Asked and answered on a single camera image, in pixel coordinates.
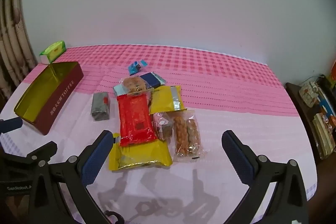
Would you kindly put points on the pink patterned snack packet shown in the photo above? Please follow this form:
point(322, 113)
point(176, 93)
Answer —
point(161, 123)

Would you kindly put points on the stack of books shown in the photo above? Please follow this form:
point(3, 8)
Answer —
point(324, 134)

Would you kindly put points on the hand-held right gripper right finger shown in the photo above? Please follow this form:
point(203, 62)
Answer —
point(237, 158)

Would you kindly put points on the dark wooden shelf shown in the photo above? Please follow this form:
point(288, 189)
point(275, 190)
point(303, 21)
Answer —
point(302, 113)

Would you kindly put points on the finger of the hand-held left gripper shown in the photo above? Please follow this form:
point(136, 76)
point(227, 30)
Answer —
point(44, 150)
point(11, 124)

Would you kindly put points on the pink checked tablecloth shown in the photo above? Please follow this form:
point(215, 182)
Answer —
point(223, 98)

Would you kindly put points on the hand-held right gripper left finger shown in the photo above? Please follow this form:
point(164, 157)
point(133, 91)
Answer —
point(97, 158)

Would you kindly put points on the green tissue box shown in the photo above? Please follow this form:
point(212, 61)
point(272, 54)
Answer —
point(53, 52)

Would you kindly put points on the large yellow snack packet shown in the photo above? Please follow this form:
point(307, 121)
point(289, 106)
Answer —
point(141, 154)

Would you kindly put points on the clear fried twist packet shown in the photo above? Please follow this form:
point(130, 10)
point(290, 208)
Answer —
point(185, 134)

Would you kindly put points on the blue candy wrapper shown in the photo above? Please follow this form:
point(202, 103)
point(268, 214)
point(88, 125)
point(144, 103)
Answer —
point(134, 66)

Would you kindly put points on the maroon and gold tin box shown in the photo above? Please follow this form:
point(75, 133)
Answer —
point(60, 100)

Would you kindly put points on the red snack packet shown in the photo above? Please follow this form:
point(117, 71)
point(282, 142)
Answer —
point(135, 119)

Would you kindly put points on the clear cookie packet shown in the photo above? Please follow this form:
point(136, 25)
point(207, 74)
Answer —
point(134, 83)

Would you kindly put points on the small yellow snack packet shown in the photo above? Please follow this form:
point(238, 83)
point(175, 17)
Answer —
point(164, 100)

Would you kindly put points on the navy blue snack packet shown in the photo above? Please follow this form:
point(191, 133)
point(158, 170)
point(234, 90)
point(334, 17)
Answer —
point(151, 79)

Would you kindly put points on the floral patterned bag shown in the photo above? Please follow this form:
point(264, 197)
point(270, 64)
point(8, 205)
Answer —
point(309, 94)

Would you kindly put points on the grey snack packet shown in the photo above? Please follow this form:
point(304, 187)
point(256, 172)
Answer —
point(100, 106)

